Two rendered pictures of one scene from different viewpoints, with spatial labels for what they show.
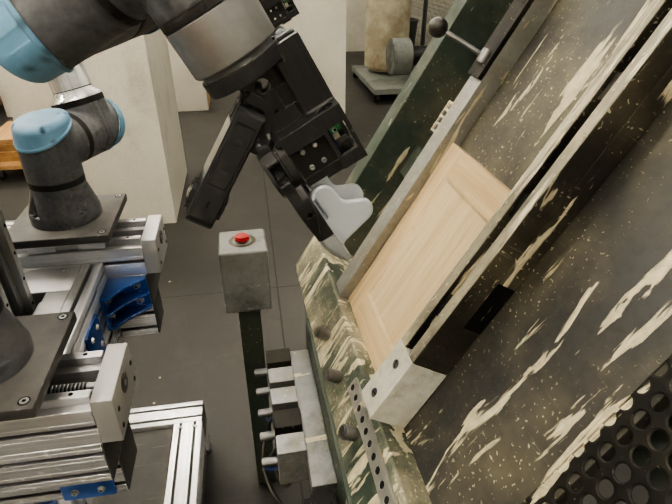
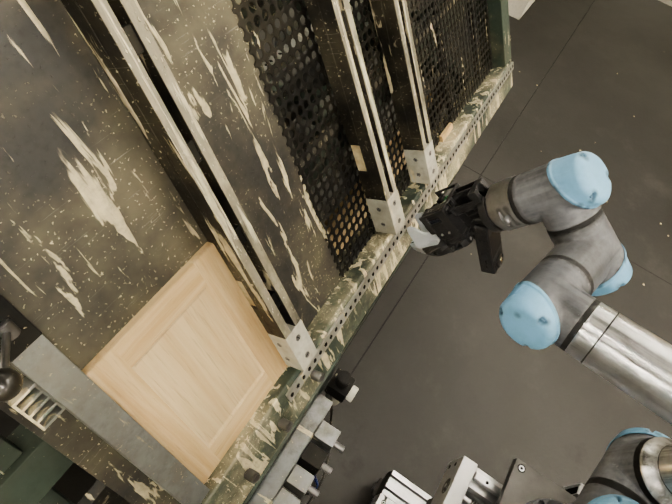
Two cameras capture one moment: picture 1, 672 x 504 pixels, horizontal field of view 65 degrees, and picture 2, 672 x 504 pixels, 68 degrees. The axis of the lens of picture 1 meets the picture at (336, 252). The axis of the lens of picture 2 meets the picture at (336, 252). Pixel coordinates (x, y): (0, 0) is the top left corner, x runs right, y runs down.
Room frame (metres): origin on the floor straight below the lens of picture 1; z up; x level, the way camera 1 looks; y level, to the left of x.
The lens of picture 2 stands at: (1.02, 0.13, 2.05)
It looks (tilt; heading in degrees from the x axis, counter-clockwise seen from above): 56 degrees down; 207
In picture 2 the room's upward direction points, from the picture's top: 18 degrees clockwise
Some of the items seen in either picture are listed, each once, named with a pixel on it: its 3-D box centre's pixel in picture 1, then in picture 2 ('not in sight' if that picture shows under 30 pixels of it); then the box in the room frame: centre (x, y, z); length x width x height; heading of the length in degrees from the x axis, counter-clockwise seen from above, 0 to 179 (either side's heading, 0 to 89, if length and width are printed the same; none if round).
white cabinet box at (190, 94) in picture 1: (177, 72); not in sight; (5.87, 1.71, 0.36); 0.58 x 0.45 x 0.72; 99
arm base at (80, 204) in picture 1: (61, 195); not in sight; (1.08, 0.62, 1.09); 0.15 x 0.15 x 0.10
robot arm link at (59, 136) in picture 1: (49, 145); not in sight; (1.09, 0.62, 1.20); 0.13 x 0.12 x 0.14; 164
